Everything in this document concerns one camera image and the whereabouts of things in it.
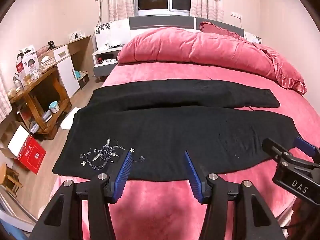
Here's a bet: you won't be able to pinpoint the small wooden stool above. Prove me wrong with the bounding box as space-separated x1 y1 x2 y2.
0 162 23 197

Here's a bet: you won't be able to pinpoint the white paper sheet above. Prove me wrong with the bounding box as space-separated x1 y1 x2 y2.
61 107 80 130

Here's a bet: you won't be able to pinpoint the black embroidered pants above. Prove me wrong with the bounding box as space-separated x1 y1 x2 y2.
52 79 304 182

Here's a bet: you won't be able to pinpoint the red and white product box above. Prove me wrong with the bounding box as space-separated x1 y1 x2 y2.
16 44 40 77

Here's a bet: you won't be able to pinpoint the pink duvet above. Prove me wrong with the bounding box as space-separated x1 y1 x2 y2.
117 27 307 95

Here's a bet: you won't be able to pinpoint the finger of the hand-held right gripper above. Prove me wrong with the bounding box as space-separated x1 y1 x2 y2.
262 137 320 170
294 136 320 164

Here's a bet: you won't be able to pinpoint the grey and white nightstand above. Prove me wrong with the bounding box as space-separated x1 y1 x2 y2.
93 46 125 80

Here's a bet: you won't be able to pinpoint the dark pink ruffled pillow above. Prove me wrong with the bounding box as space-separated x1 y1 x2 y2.
199 21 247 39

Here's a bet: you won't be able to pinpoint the grey and white headboard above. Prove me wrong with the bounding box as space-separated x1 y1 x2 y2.
129 16 245 38

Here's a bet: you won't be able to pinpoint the patterned white curtain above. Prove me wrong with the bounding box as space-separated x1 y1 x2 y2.
108 0 135 22
190 0 224 22

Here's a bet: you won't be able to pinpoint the carved wooden side table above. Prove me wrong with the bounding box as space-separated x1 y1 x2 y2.
9 65 73 140

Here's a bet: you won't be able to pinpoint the pink bed sheet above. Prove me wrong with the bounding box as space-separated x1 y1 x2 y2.
37 62 320 240

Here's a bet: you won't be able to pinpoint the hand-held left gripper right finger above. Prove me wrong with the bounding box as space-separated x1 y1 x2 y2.
184 150 285 240

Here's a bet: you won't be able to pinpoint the woven tissue box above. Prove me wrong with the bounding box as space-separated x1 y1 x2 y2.
39 56 58 71

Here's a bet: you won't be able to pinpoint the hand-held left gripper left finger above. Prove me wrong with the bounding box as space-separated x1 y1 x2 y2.
29 149 133 240

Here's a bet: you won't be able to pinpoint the white floral wall panel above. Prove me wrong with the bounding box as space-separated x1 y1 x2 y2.
94 21 130 52
245 31 262 44

